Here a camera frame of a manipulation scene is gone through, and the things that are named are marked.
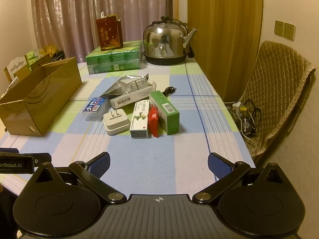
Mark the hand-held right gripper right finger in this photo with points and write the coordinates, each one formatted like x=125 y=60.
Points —
x=219 y=165

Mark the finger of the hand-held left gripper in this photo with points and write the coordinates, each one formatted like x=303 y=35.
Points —
x=42 y=158

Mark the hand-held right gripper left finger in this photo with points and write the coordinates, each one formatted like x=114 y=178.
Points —
x=101 y=164

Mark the white power adapter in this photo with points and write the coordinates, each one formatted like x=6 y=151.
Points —
x=117 y=127

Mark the blue dental floss box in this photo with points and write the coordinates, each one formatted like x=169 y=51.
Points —
x=96 y=105

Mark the white medicine box plant print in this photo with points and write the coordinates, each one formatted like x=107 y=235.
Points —
x=139 y=119

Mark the red packet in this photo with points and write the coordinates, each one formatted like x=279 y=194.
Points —
x=152 y=124

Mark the green medicine box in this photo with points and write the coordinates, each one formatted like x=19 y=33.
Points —
x=169 y=119

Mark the brown cardboard box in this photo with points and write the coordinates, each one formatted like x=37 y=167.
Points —
x=57 y=87

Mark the white box with barcode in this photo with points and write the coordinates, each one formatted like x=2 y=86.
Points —
x=132 y=98

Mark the silver foil bag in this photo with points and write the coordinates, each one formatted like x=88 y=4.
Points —
x=113 y=87

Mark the white power strip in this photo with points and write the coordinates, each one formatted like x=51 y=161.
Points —
x=235 y=105

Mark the stack of green packets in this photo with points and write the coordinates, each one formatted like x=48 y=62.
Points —
x=32 y=58

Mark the black bag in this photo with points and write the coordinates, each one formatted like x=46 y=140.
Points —
x=58 y=56

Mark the green tissue multipack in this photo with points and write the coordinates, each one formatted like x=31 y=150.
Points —
x=114 y=59

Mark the yellow plastic bag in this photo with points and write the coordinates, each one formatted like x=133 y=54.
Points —
x=48 y=49

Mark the red gift box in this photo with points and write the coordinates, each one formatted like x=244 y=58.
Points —
x=109 y=34

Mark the steel electric kettle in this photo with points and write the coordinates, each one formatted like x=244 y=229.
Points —
x=164 y=42

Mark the yellow curtain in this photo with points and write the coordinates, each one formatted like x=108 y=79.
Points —
x=224 y=29

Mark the pink shiny curtain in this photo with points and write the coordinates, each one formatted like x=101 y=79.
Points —
x=74 y=10

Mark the wooden stick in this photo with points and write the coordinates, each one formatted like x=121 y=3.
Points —
x=177 y=7

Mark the wall socket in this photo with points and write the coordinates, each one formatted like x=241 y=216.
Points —
x=289 y=31
x=279 y=28

